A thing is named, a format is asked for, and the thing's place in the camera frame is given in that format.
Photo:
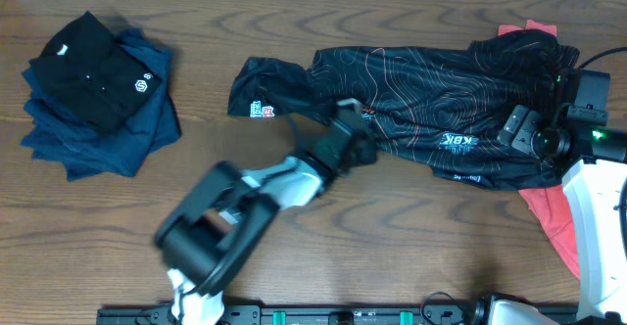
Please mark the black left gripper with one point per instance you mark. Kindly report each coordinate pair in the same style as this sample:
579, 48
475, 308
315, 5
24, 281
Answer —
368, 146

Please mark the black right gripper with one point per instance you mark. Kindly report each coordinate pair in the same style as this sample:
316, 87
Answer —
522, 139

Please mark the black orange patterned jersey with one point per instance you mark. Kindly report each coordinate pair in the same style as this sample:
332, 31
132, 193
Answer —
440, 107

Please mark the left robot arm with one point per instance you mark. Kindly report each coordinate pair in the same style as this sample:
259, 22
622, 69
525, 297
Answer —
209, 236

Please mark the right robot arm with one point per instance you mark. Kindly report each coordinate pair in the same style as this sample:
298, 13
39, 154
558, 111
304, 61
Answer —
589, 159

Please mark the red shirt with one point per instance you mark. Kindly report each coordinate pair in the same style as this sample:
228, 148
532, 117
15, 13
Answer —
552, 209

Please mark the folded navy blue shirt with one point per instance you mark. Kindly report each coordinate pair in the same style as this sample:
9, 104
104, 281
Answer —
58, 136

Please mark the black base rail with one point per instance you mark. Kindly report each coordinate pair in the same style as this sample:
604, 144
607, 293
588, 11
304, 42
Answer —
434, 312

